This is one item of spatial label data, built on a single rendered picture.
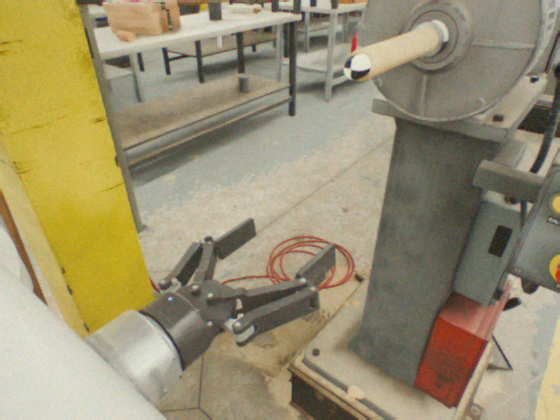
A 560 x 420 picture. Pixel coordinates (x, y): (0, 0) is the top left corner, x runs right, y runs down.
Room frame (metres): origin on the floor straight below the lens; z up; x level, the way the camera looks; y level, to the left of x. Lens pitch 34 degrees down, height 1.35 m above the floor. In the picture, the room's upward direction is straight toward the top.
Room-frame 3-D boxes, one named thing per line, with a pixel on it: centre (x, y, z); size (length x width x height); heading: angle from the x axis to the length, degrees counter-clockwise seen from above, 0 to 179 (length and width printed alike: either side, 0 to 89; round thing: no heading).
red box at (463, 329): (0.68, -0.50, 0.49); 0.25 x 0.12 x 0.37; 141
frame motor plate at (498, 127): (0.78, -0.38, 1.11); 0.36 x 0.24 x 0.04; 141
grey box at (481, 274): (0.68, -0.49, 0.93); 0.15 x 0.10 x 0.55; 141
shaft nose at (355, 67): (0.40, -0.08, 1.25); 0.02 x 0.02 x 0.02; 51
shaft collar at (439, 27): (0.56, -0.20, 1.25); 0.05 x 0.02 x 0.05; 51
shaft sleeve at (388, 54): (0.48, -0.14, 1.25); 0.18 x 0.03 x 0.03; 141
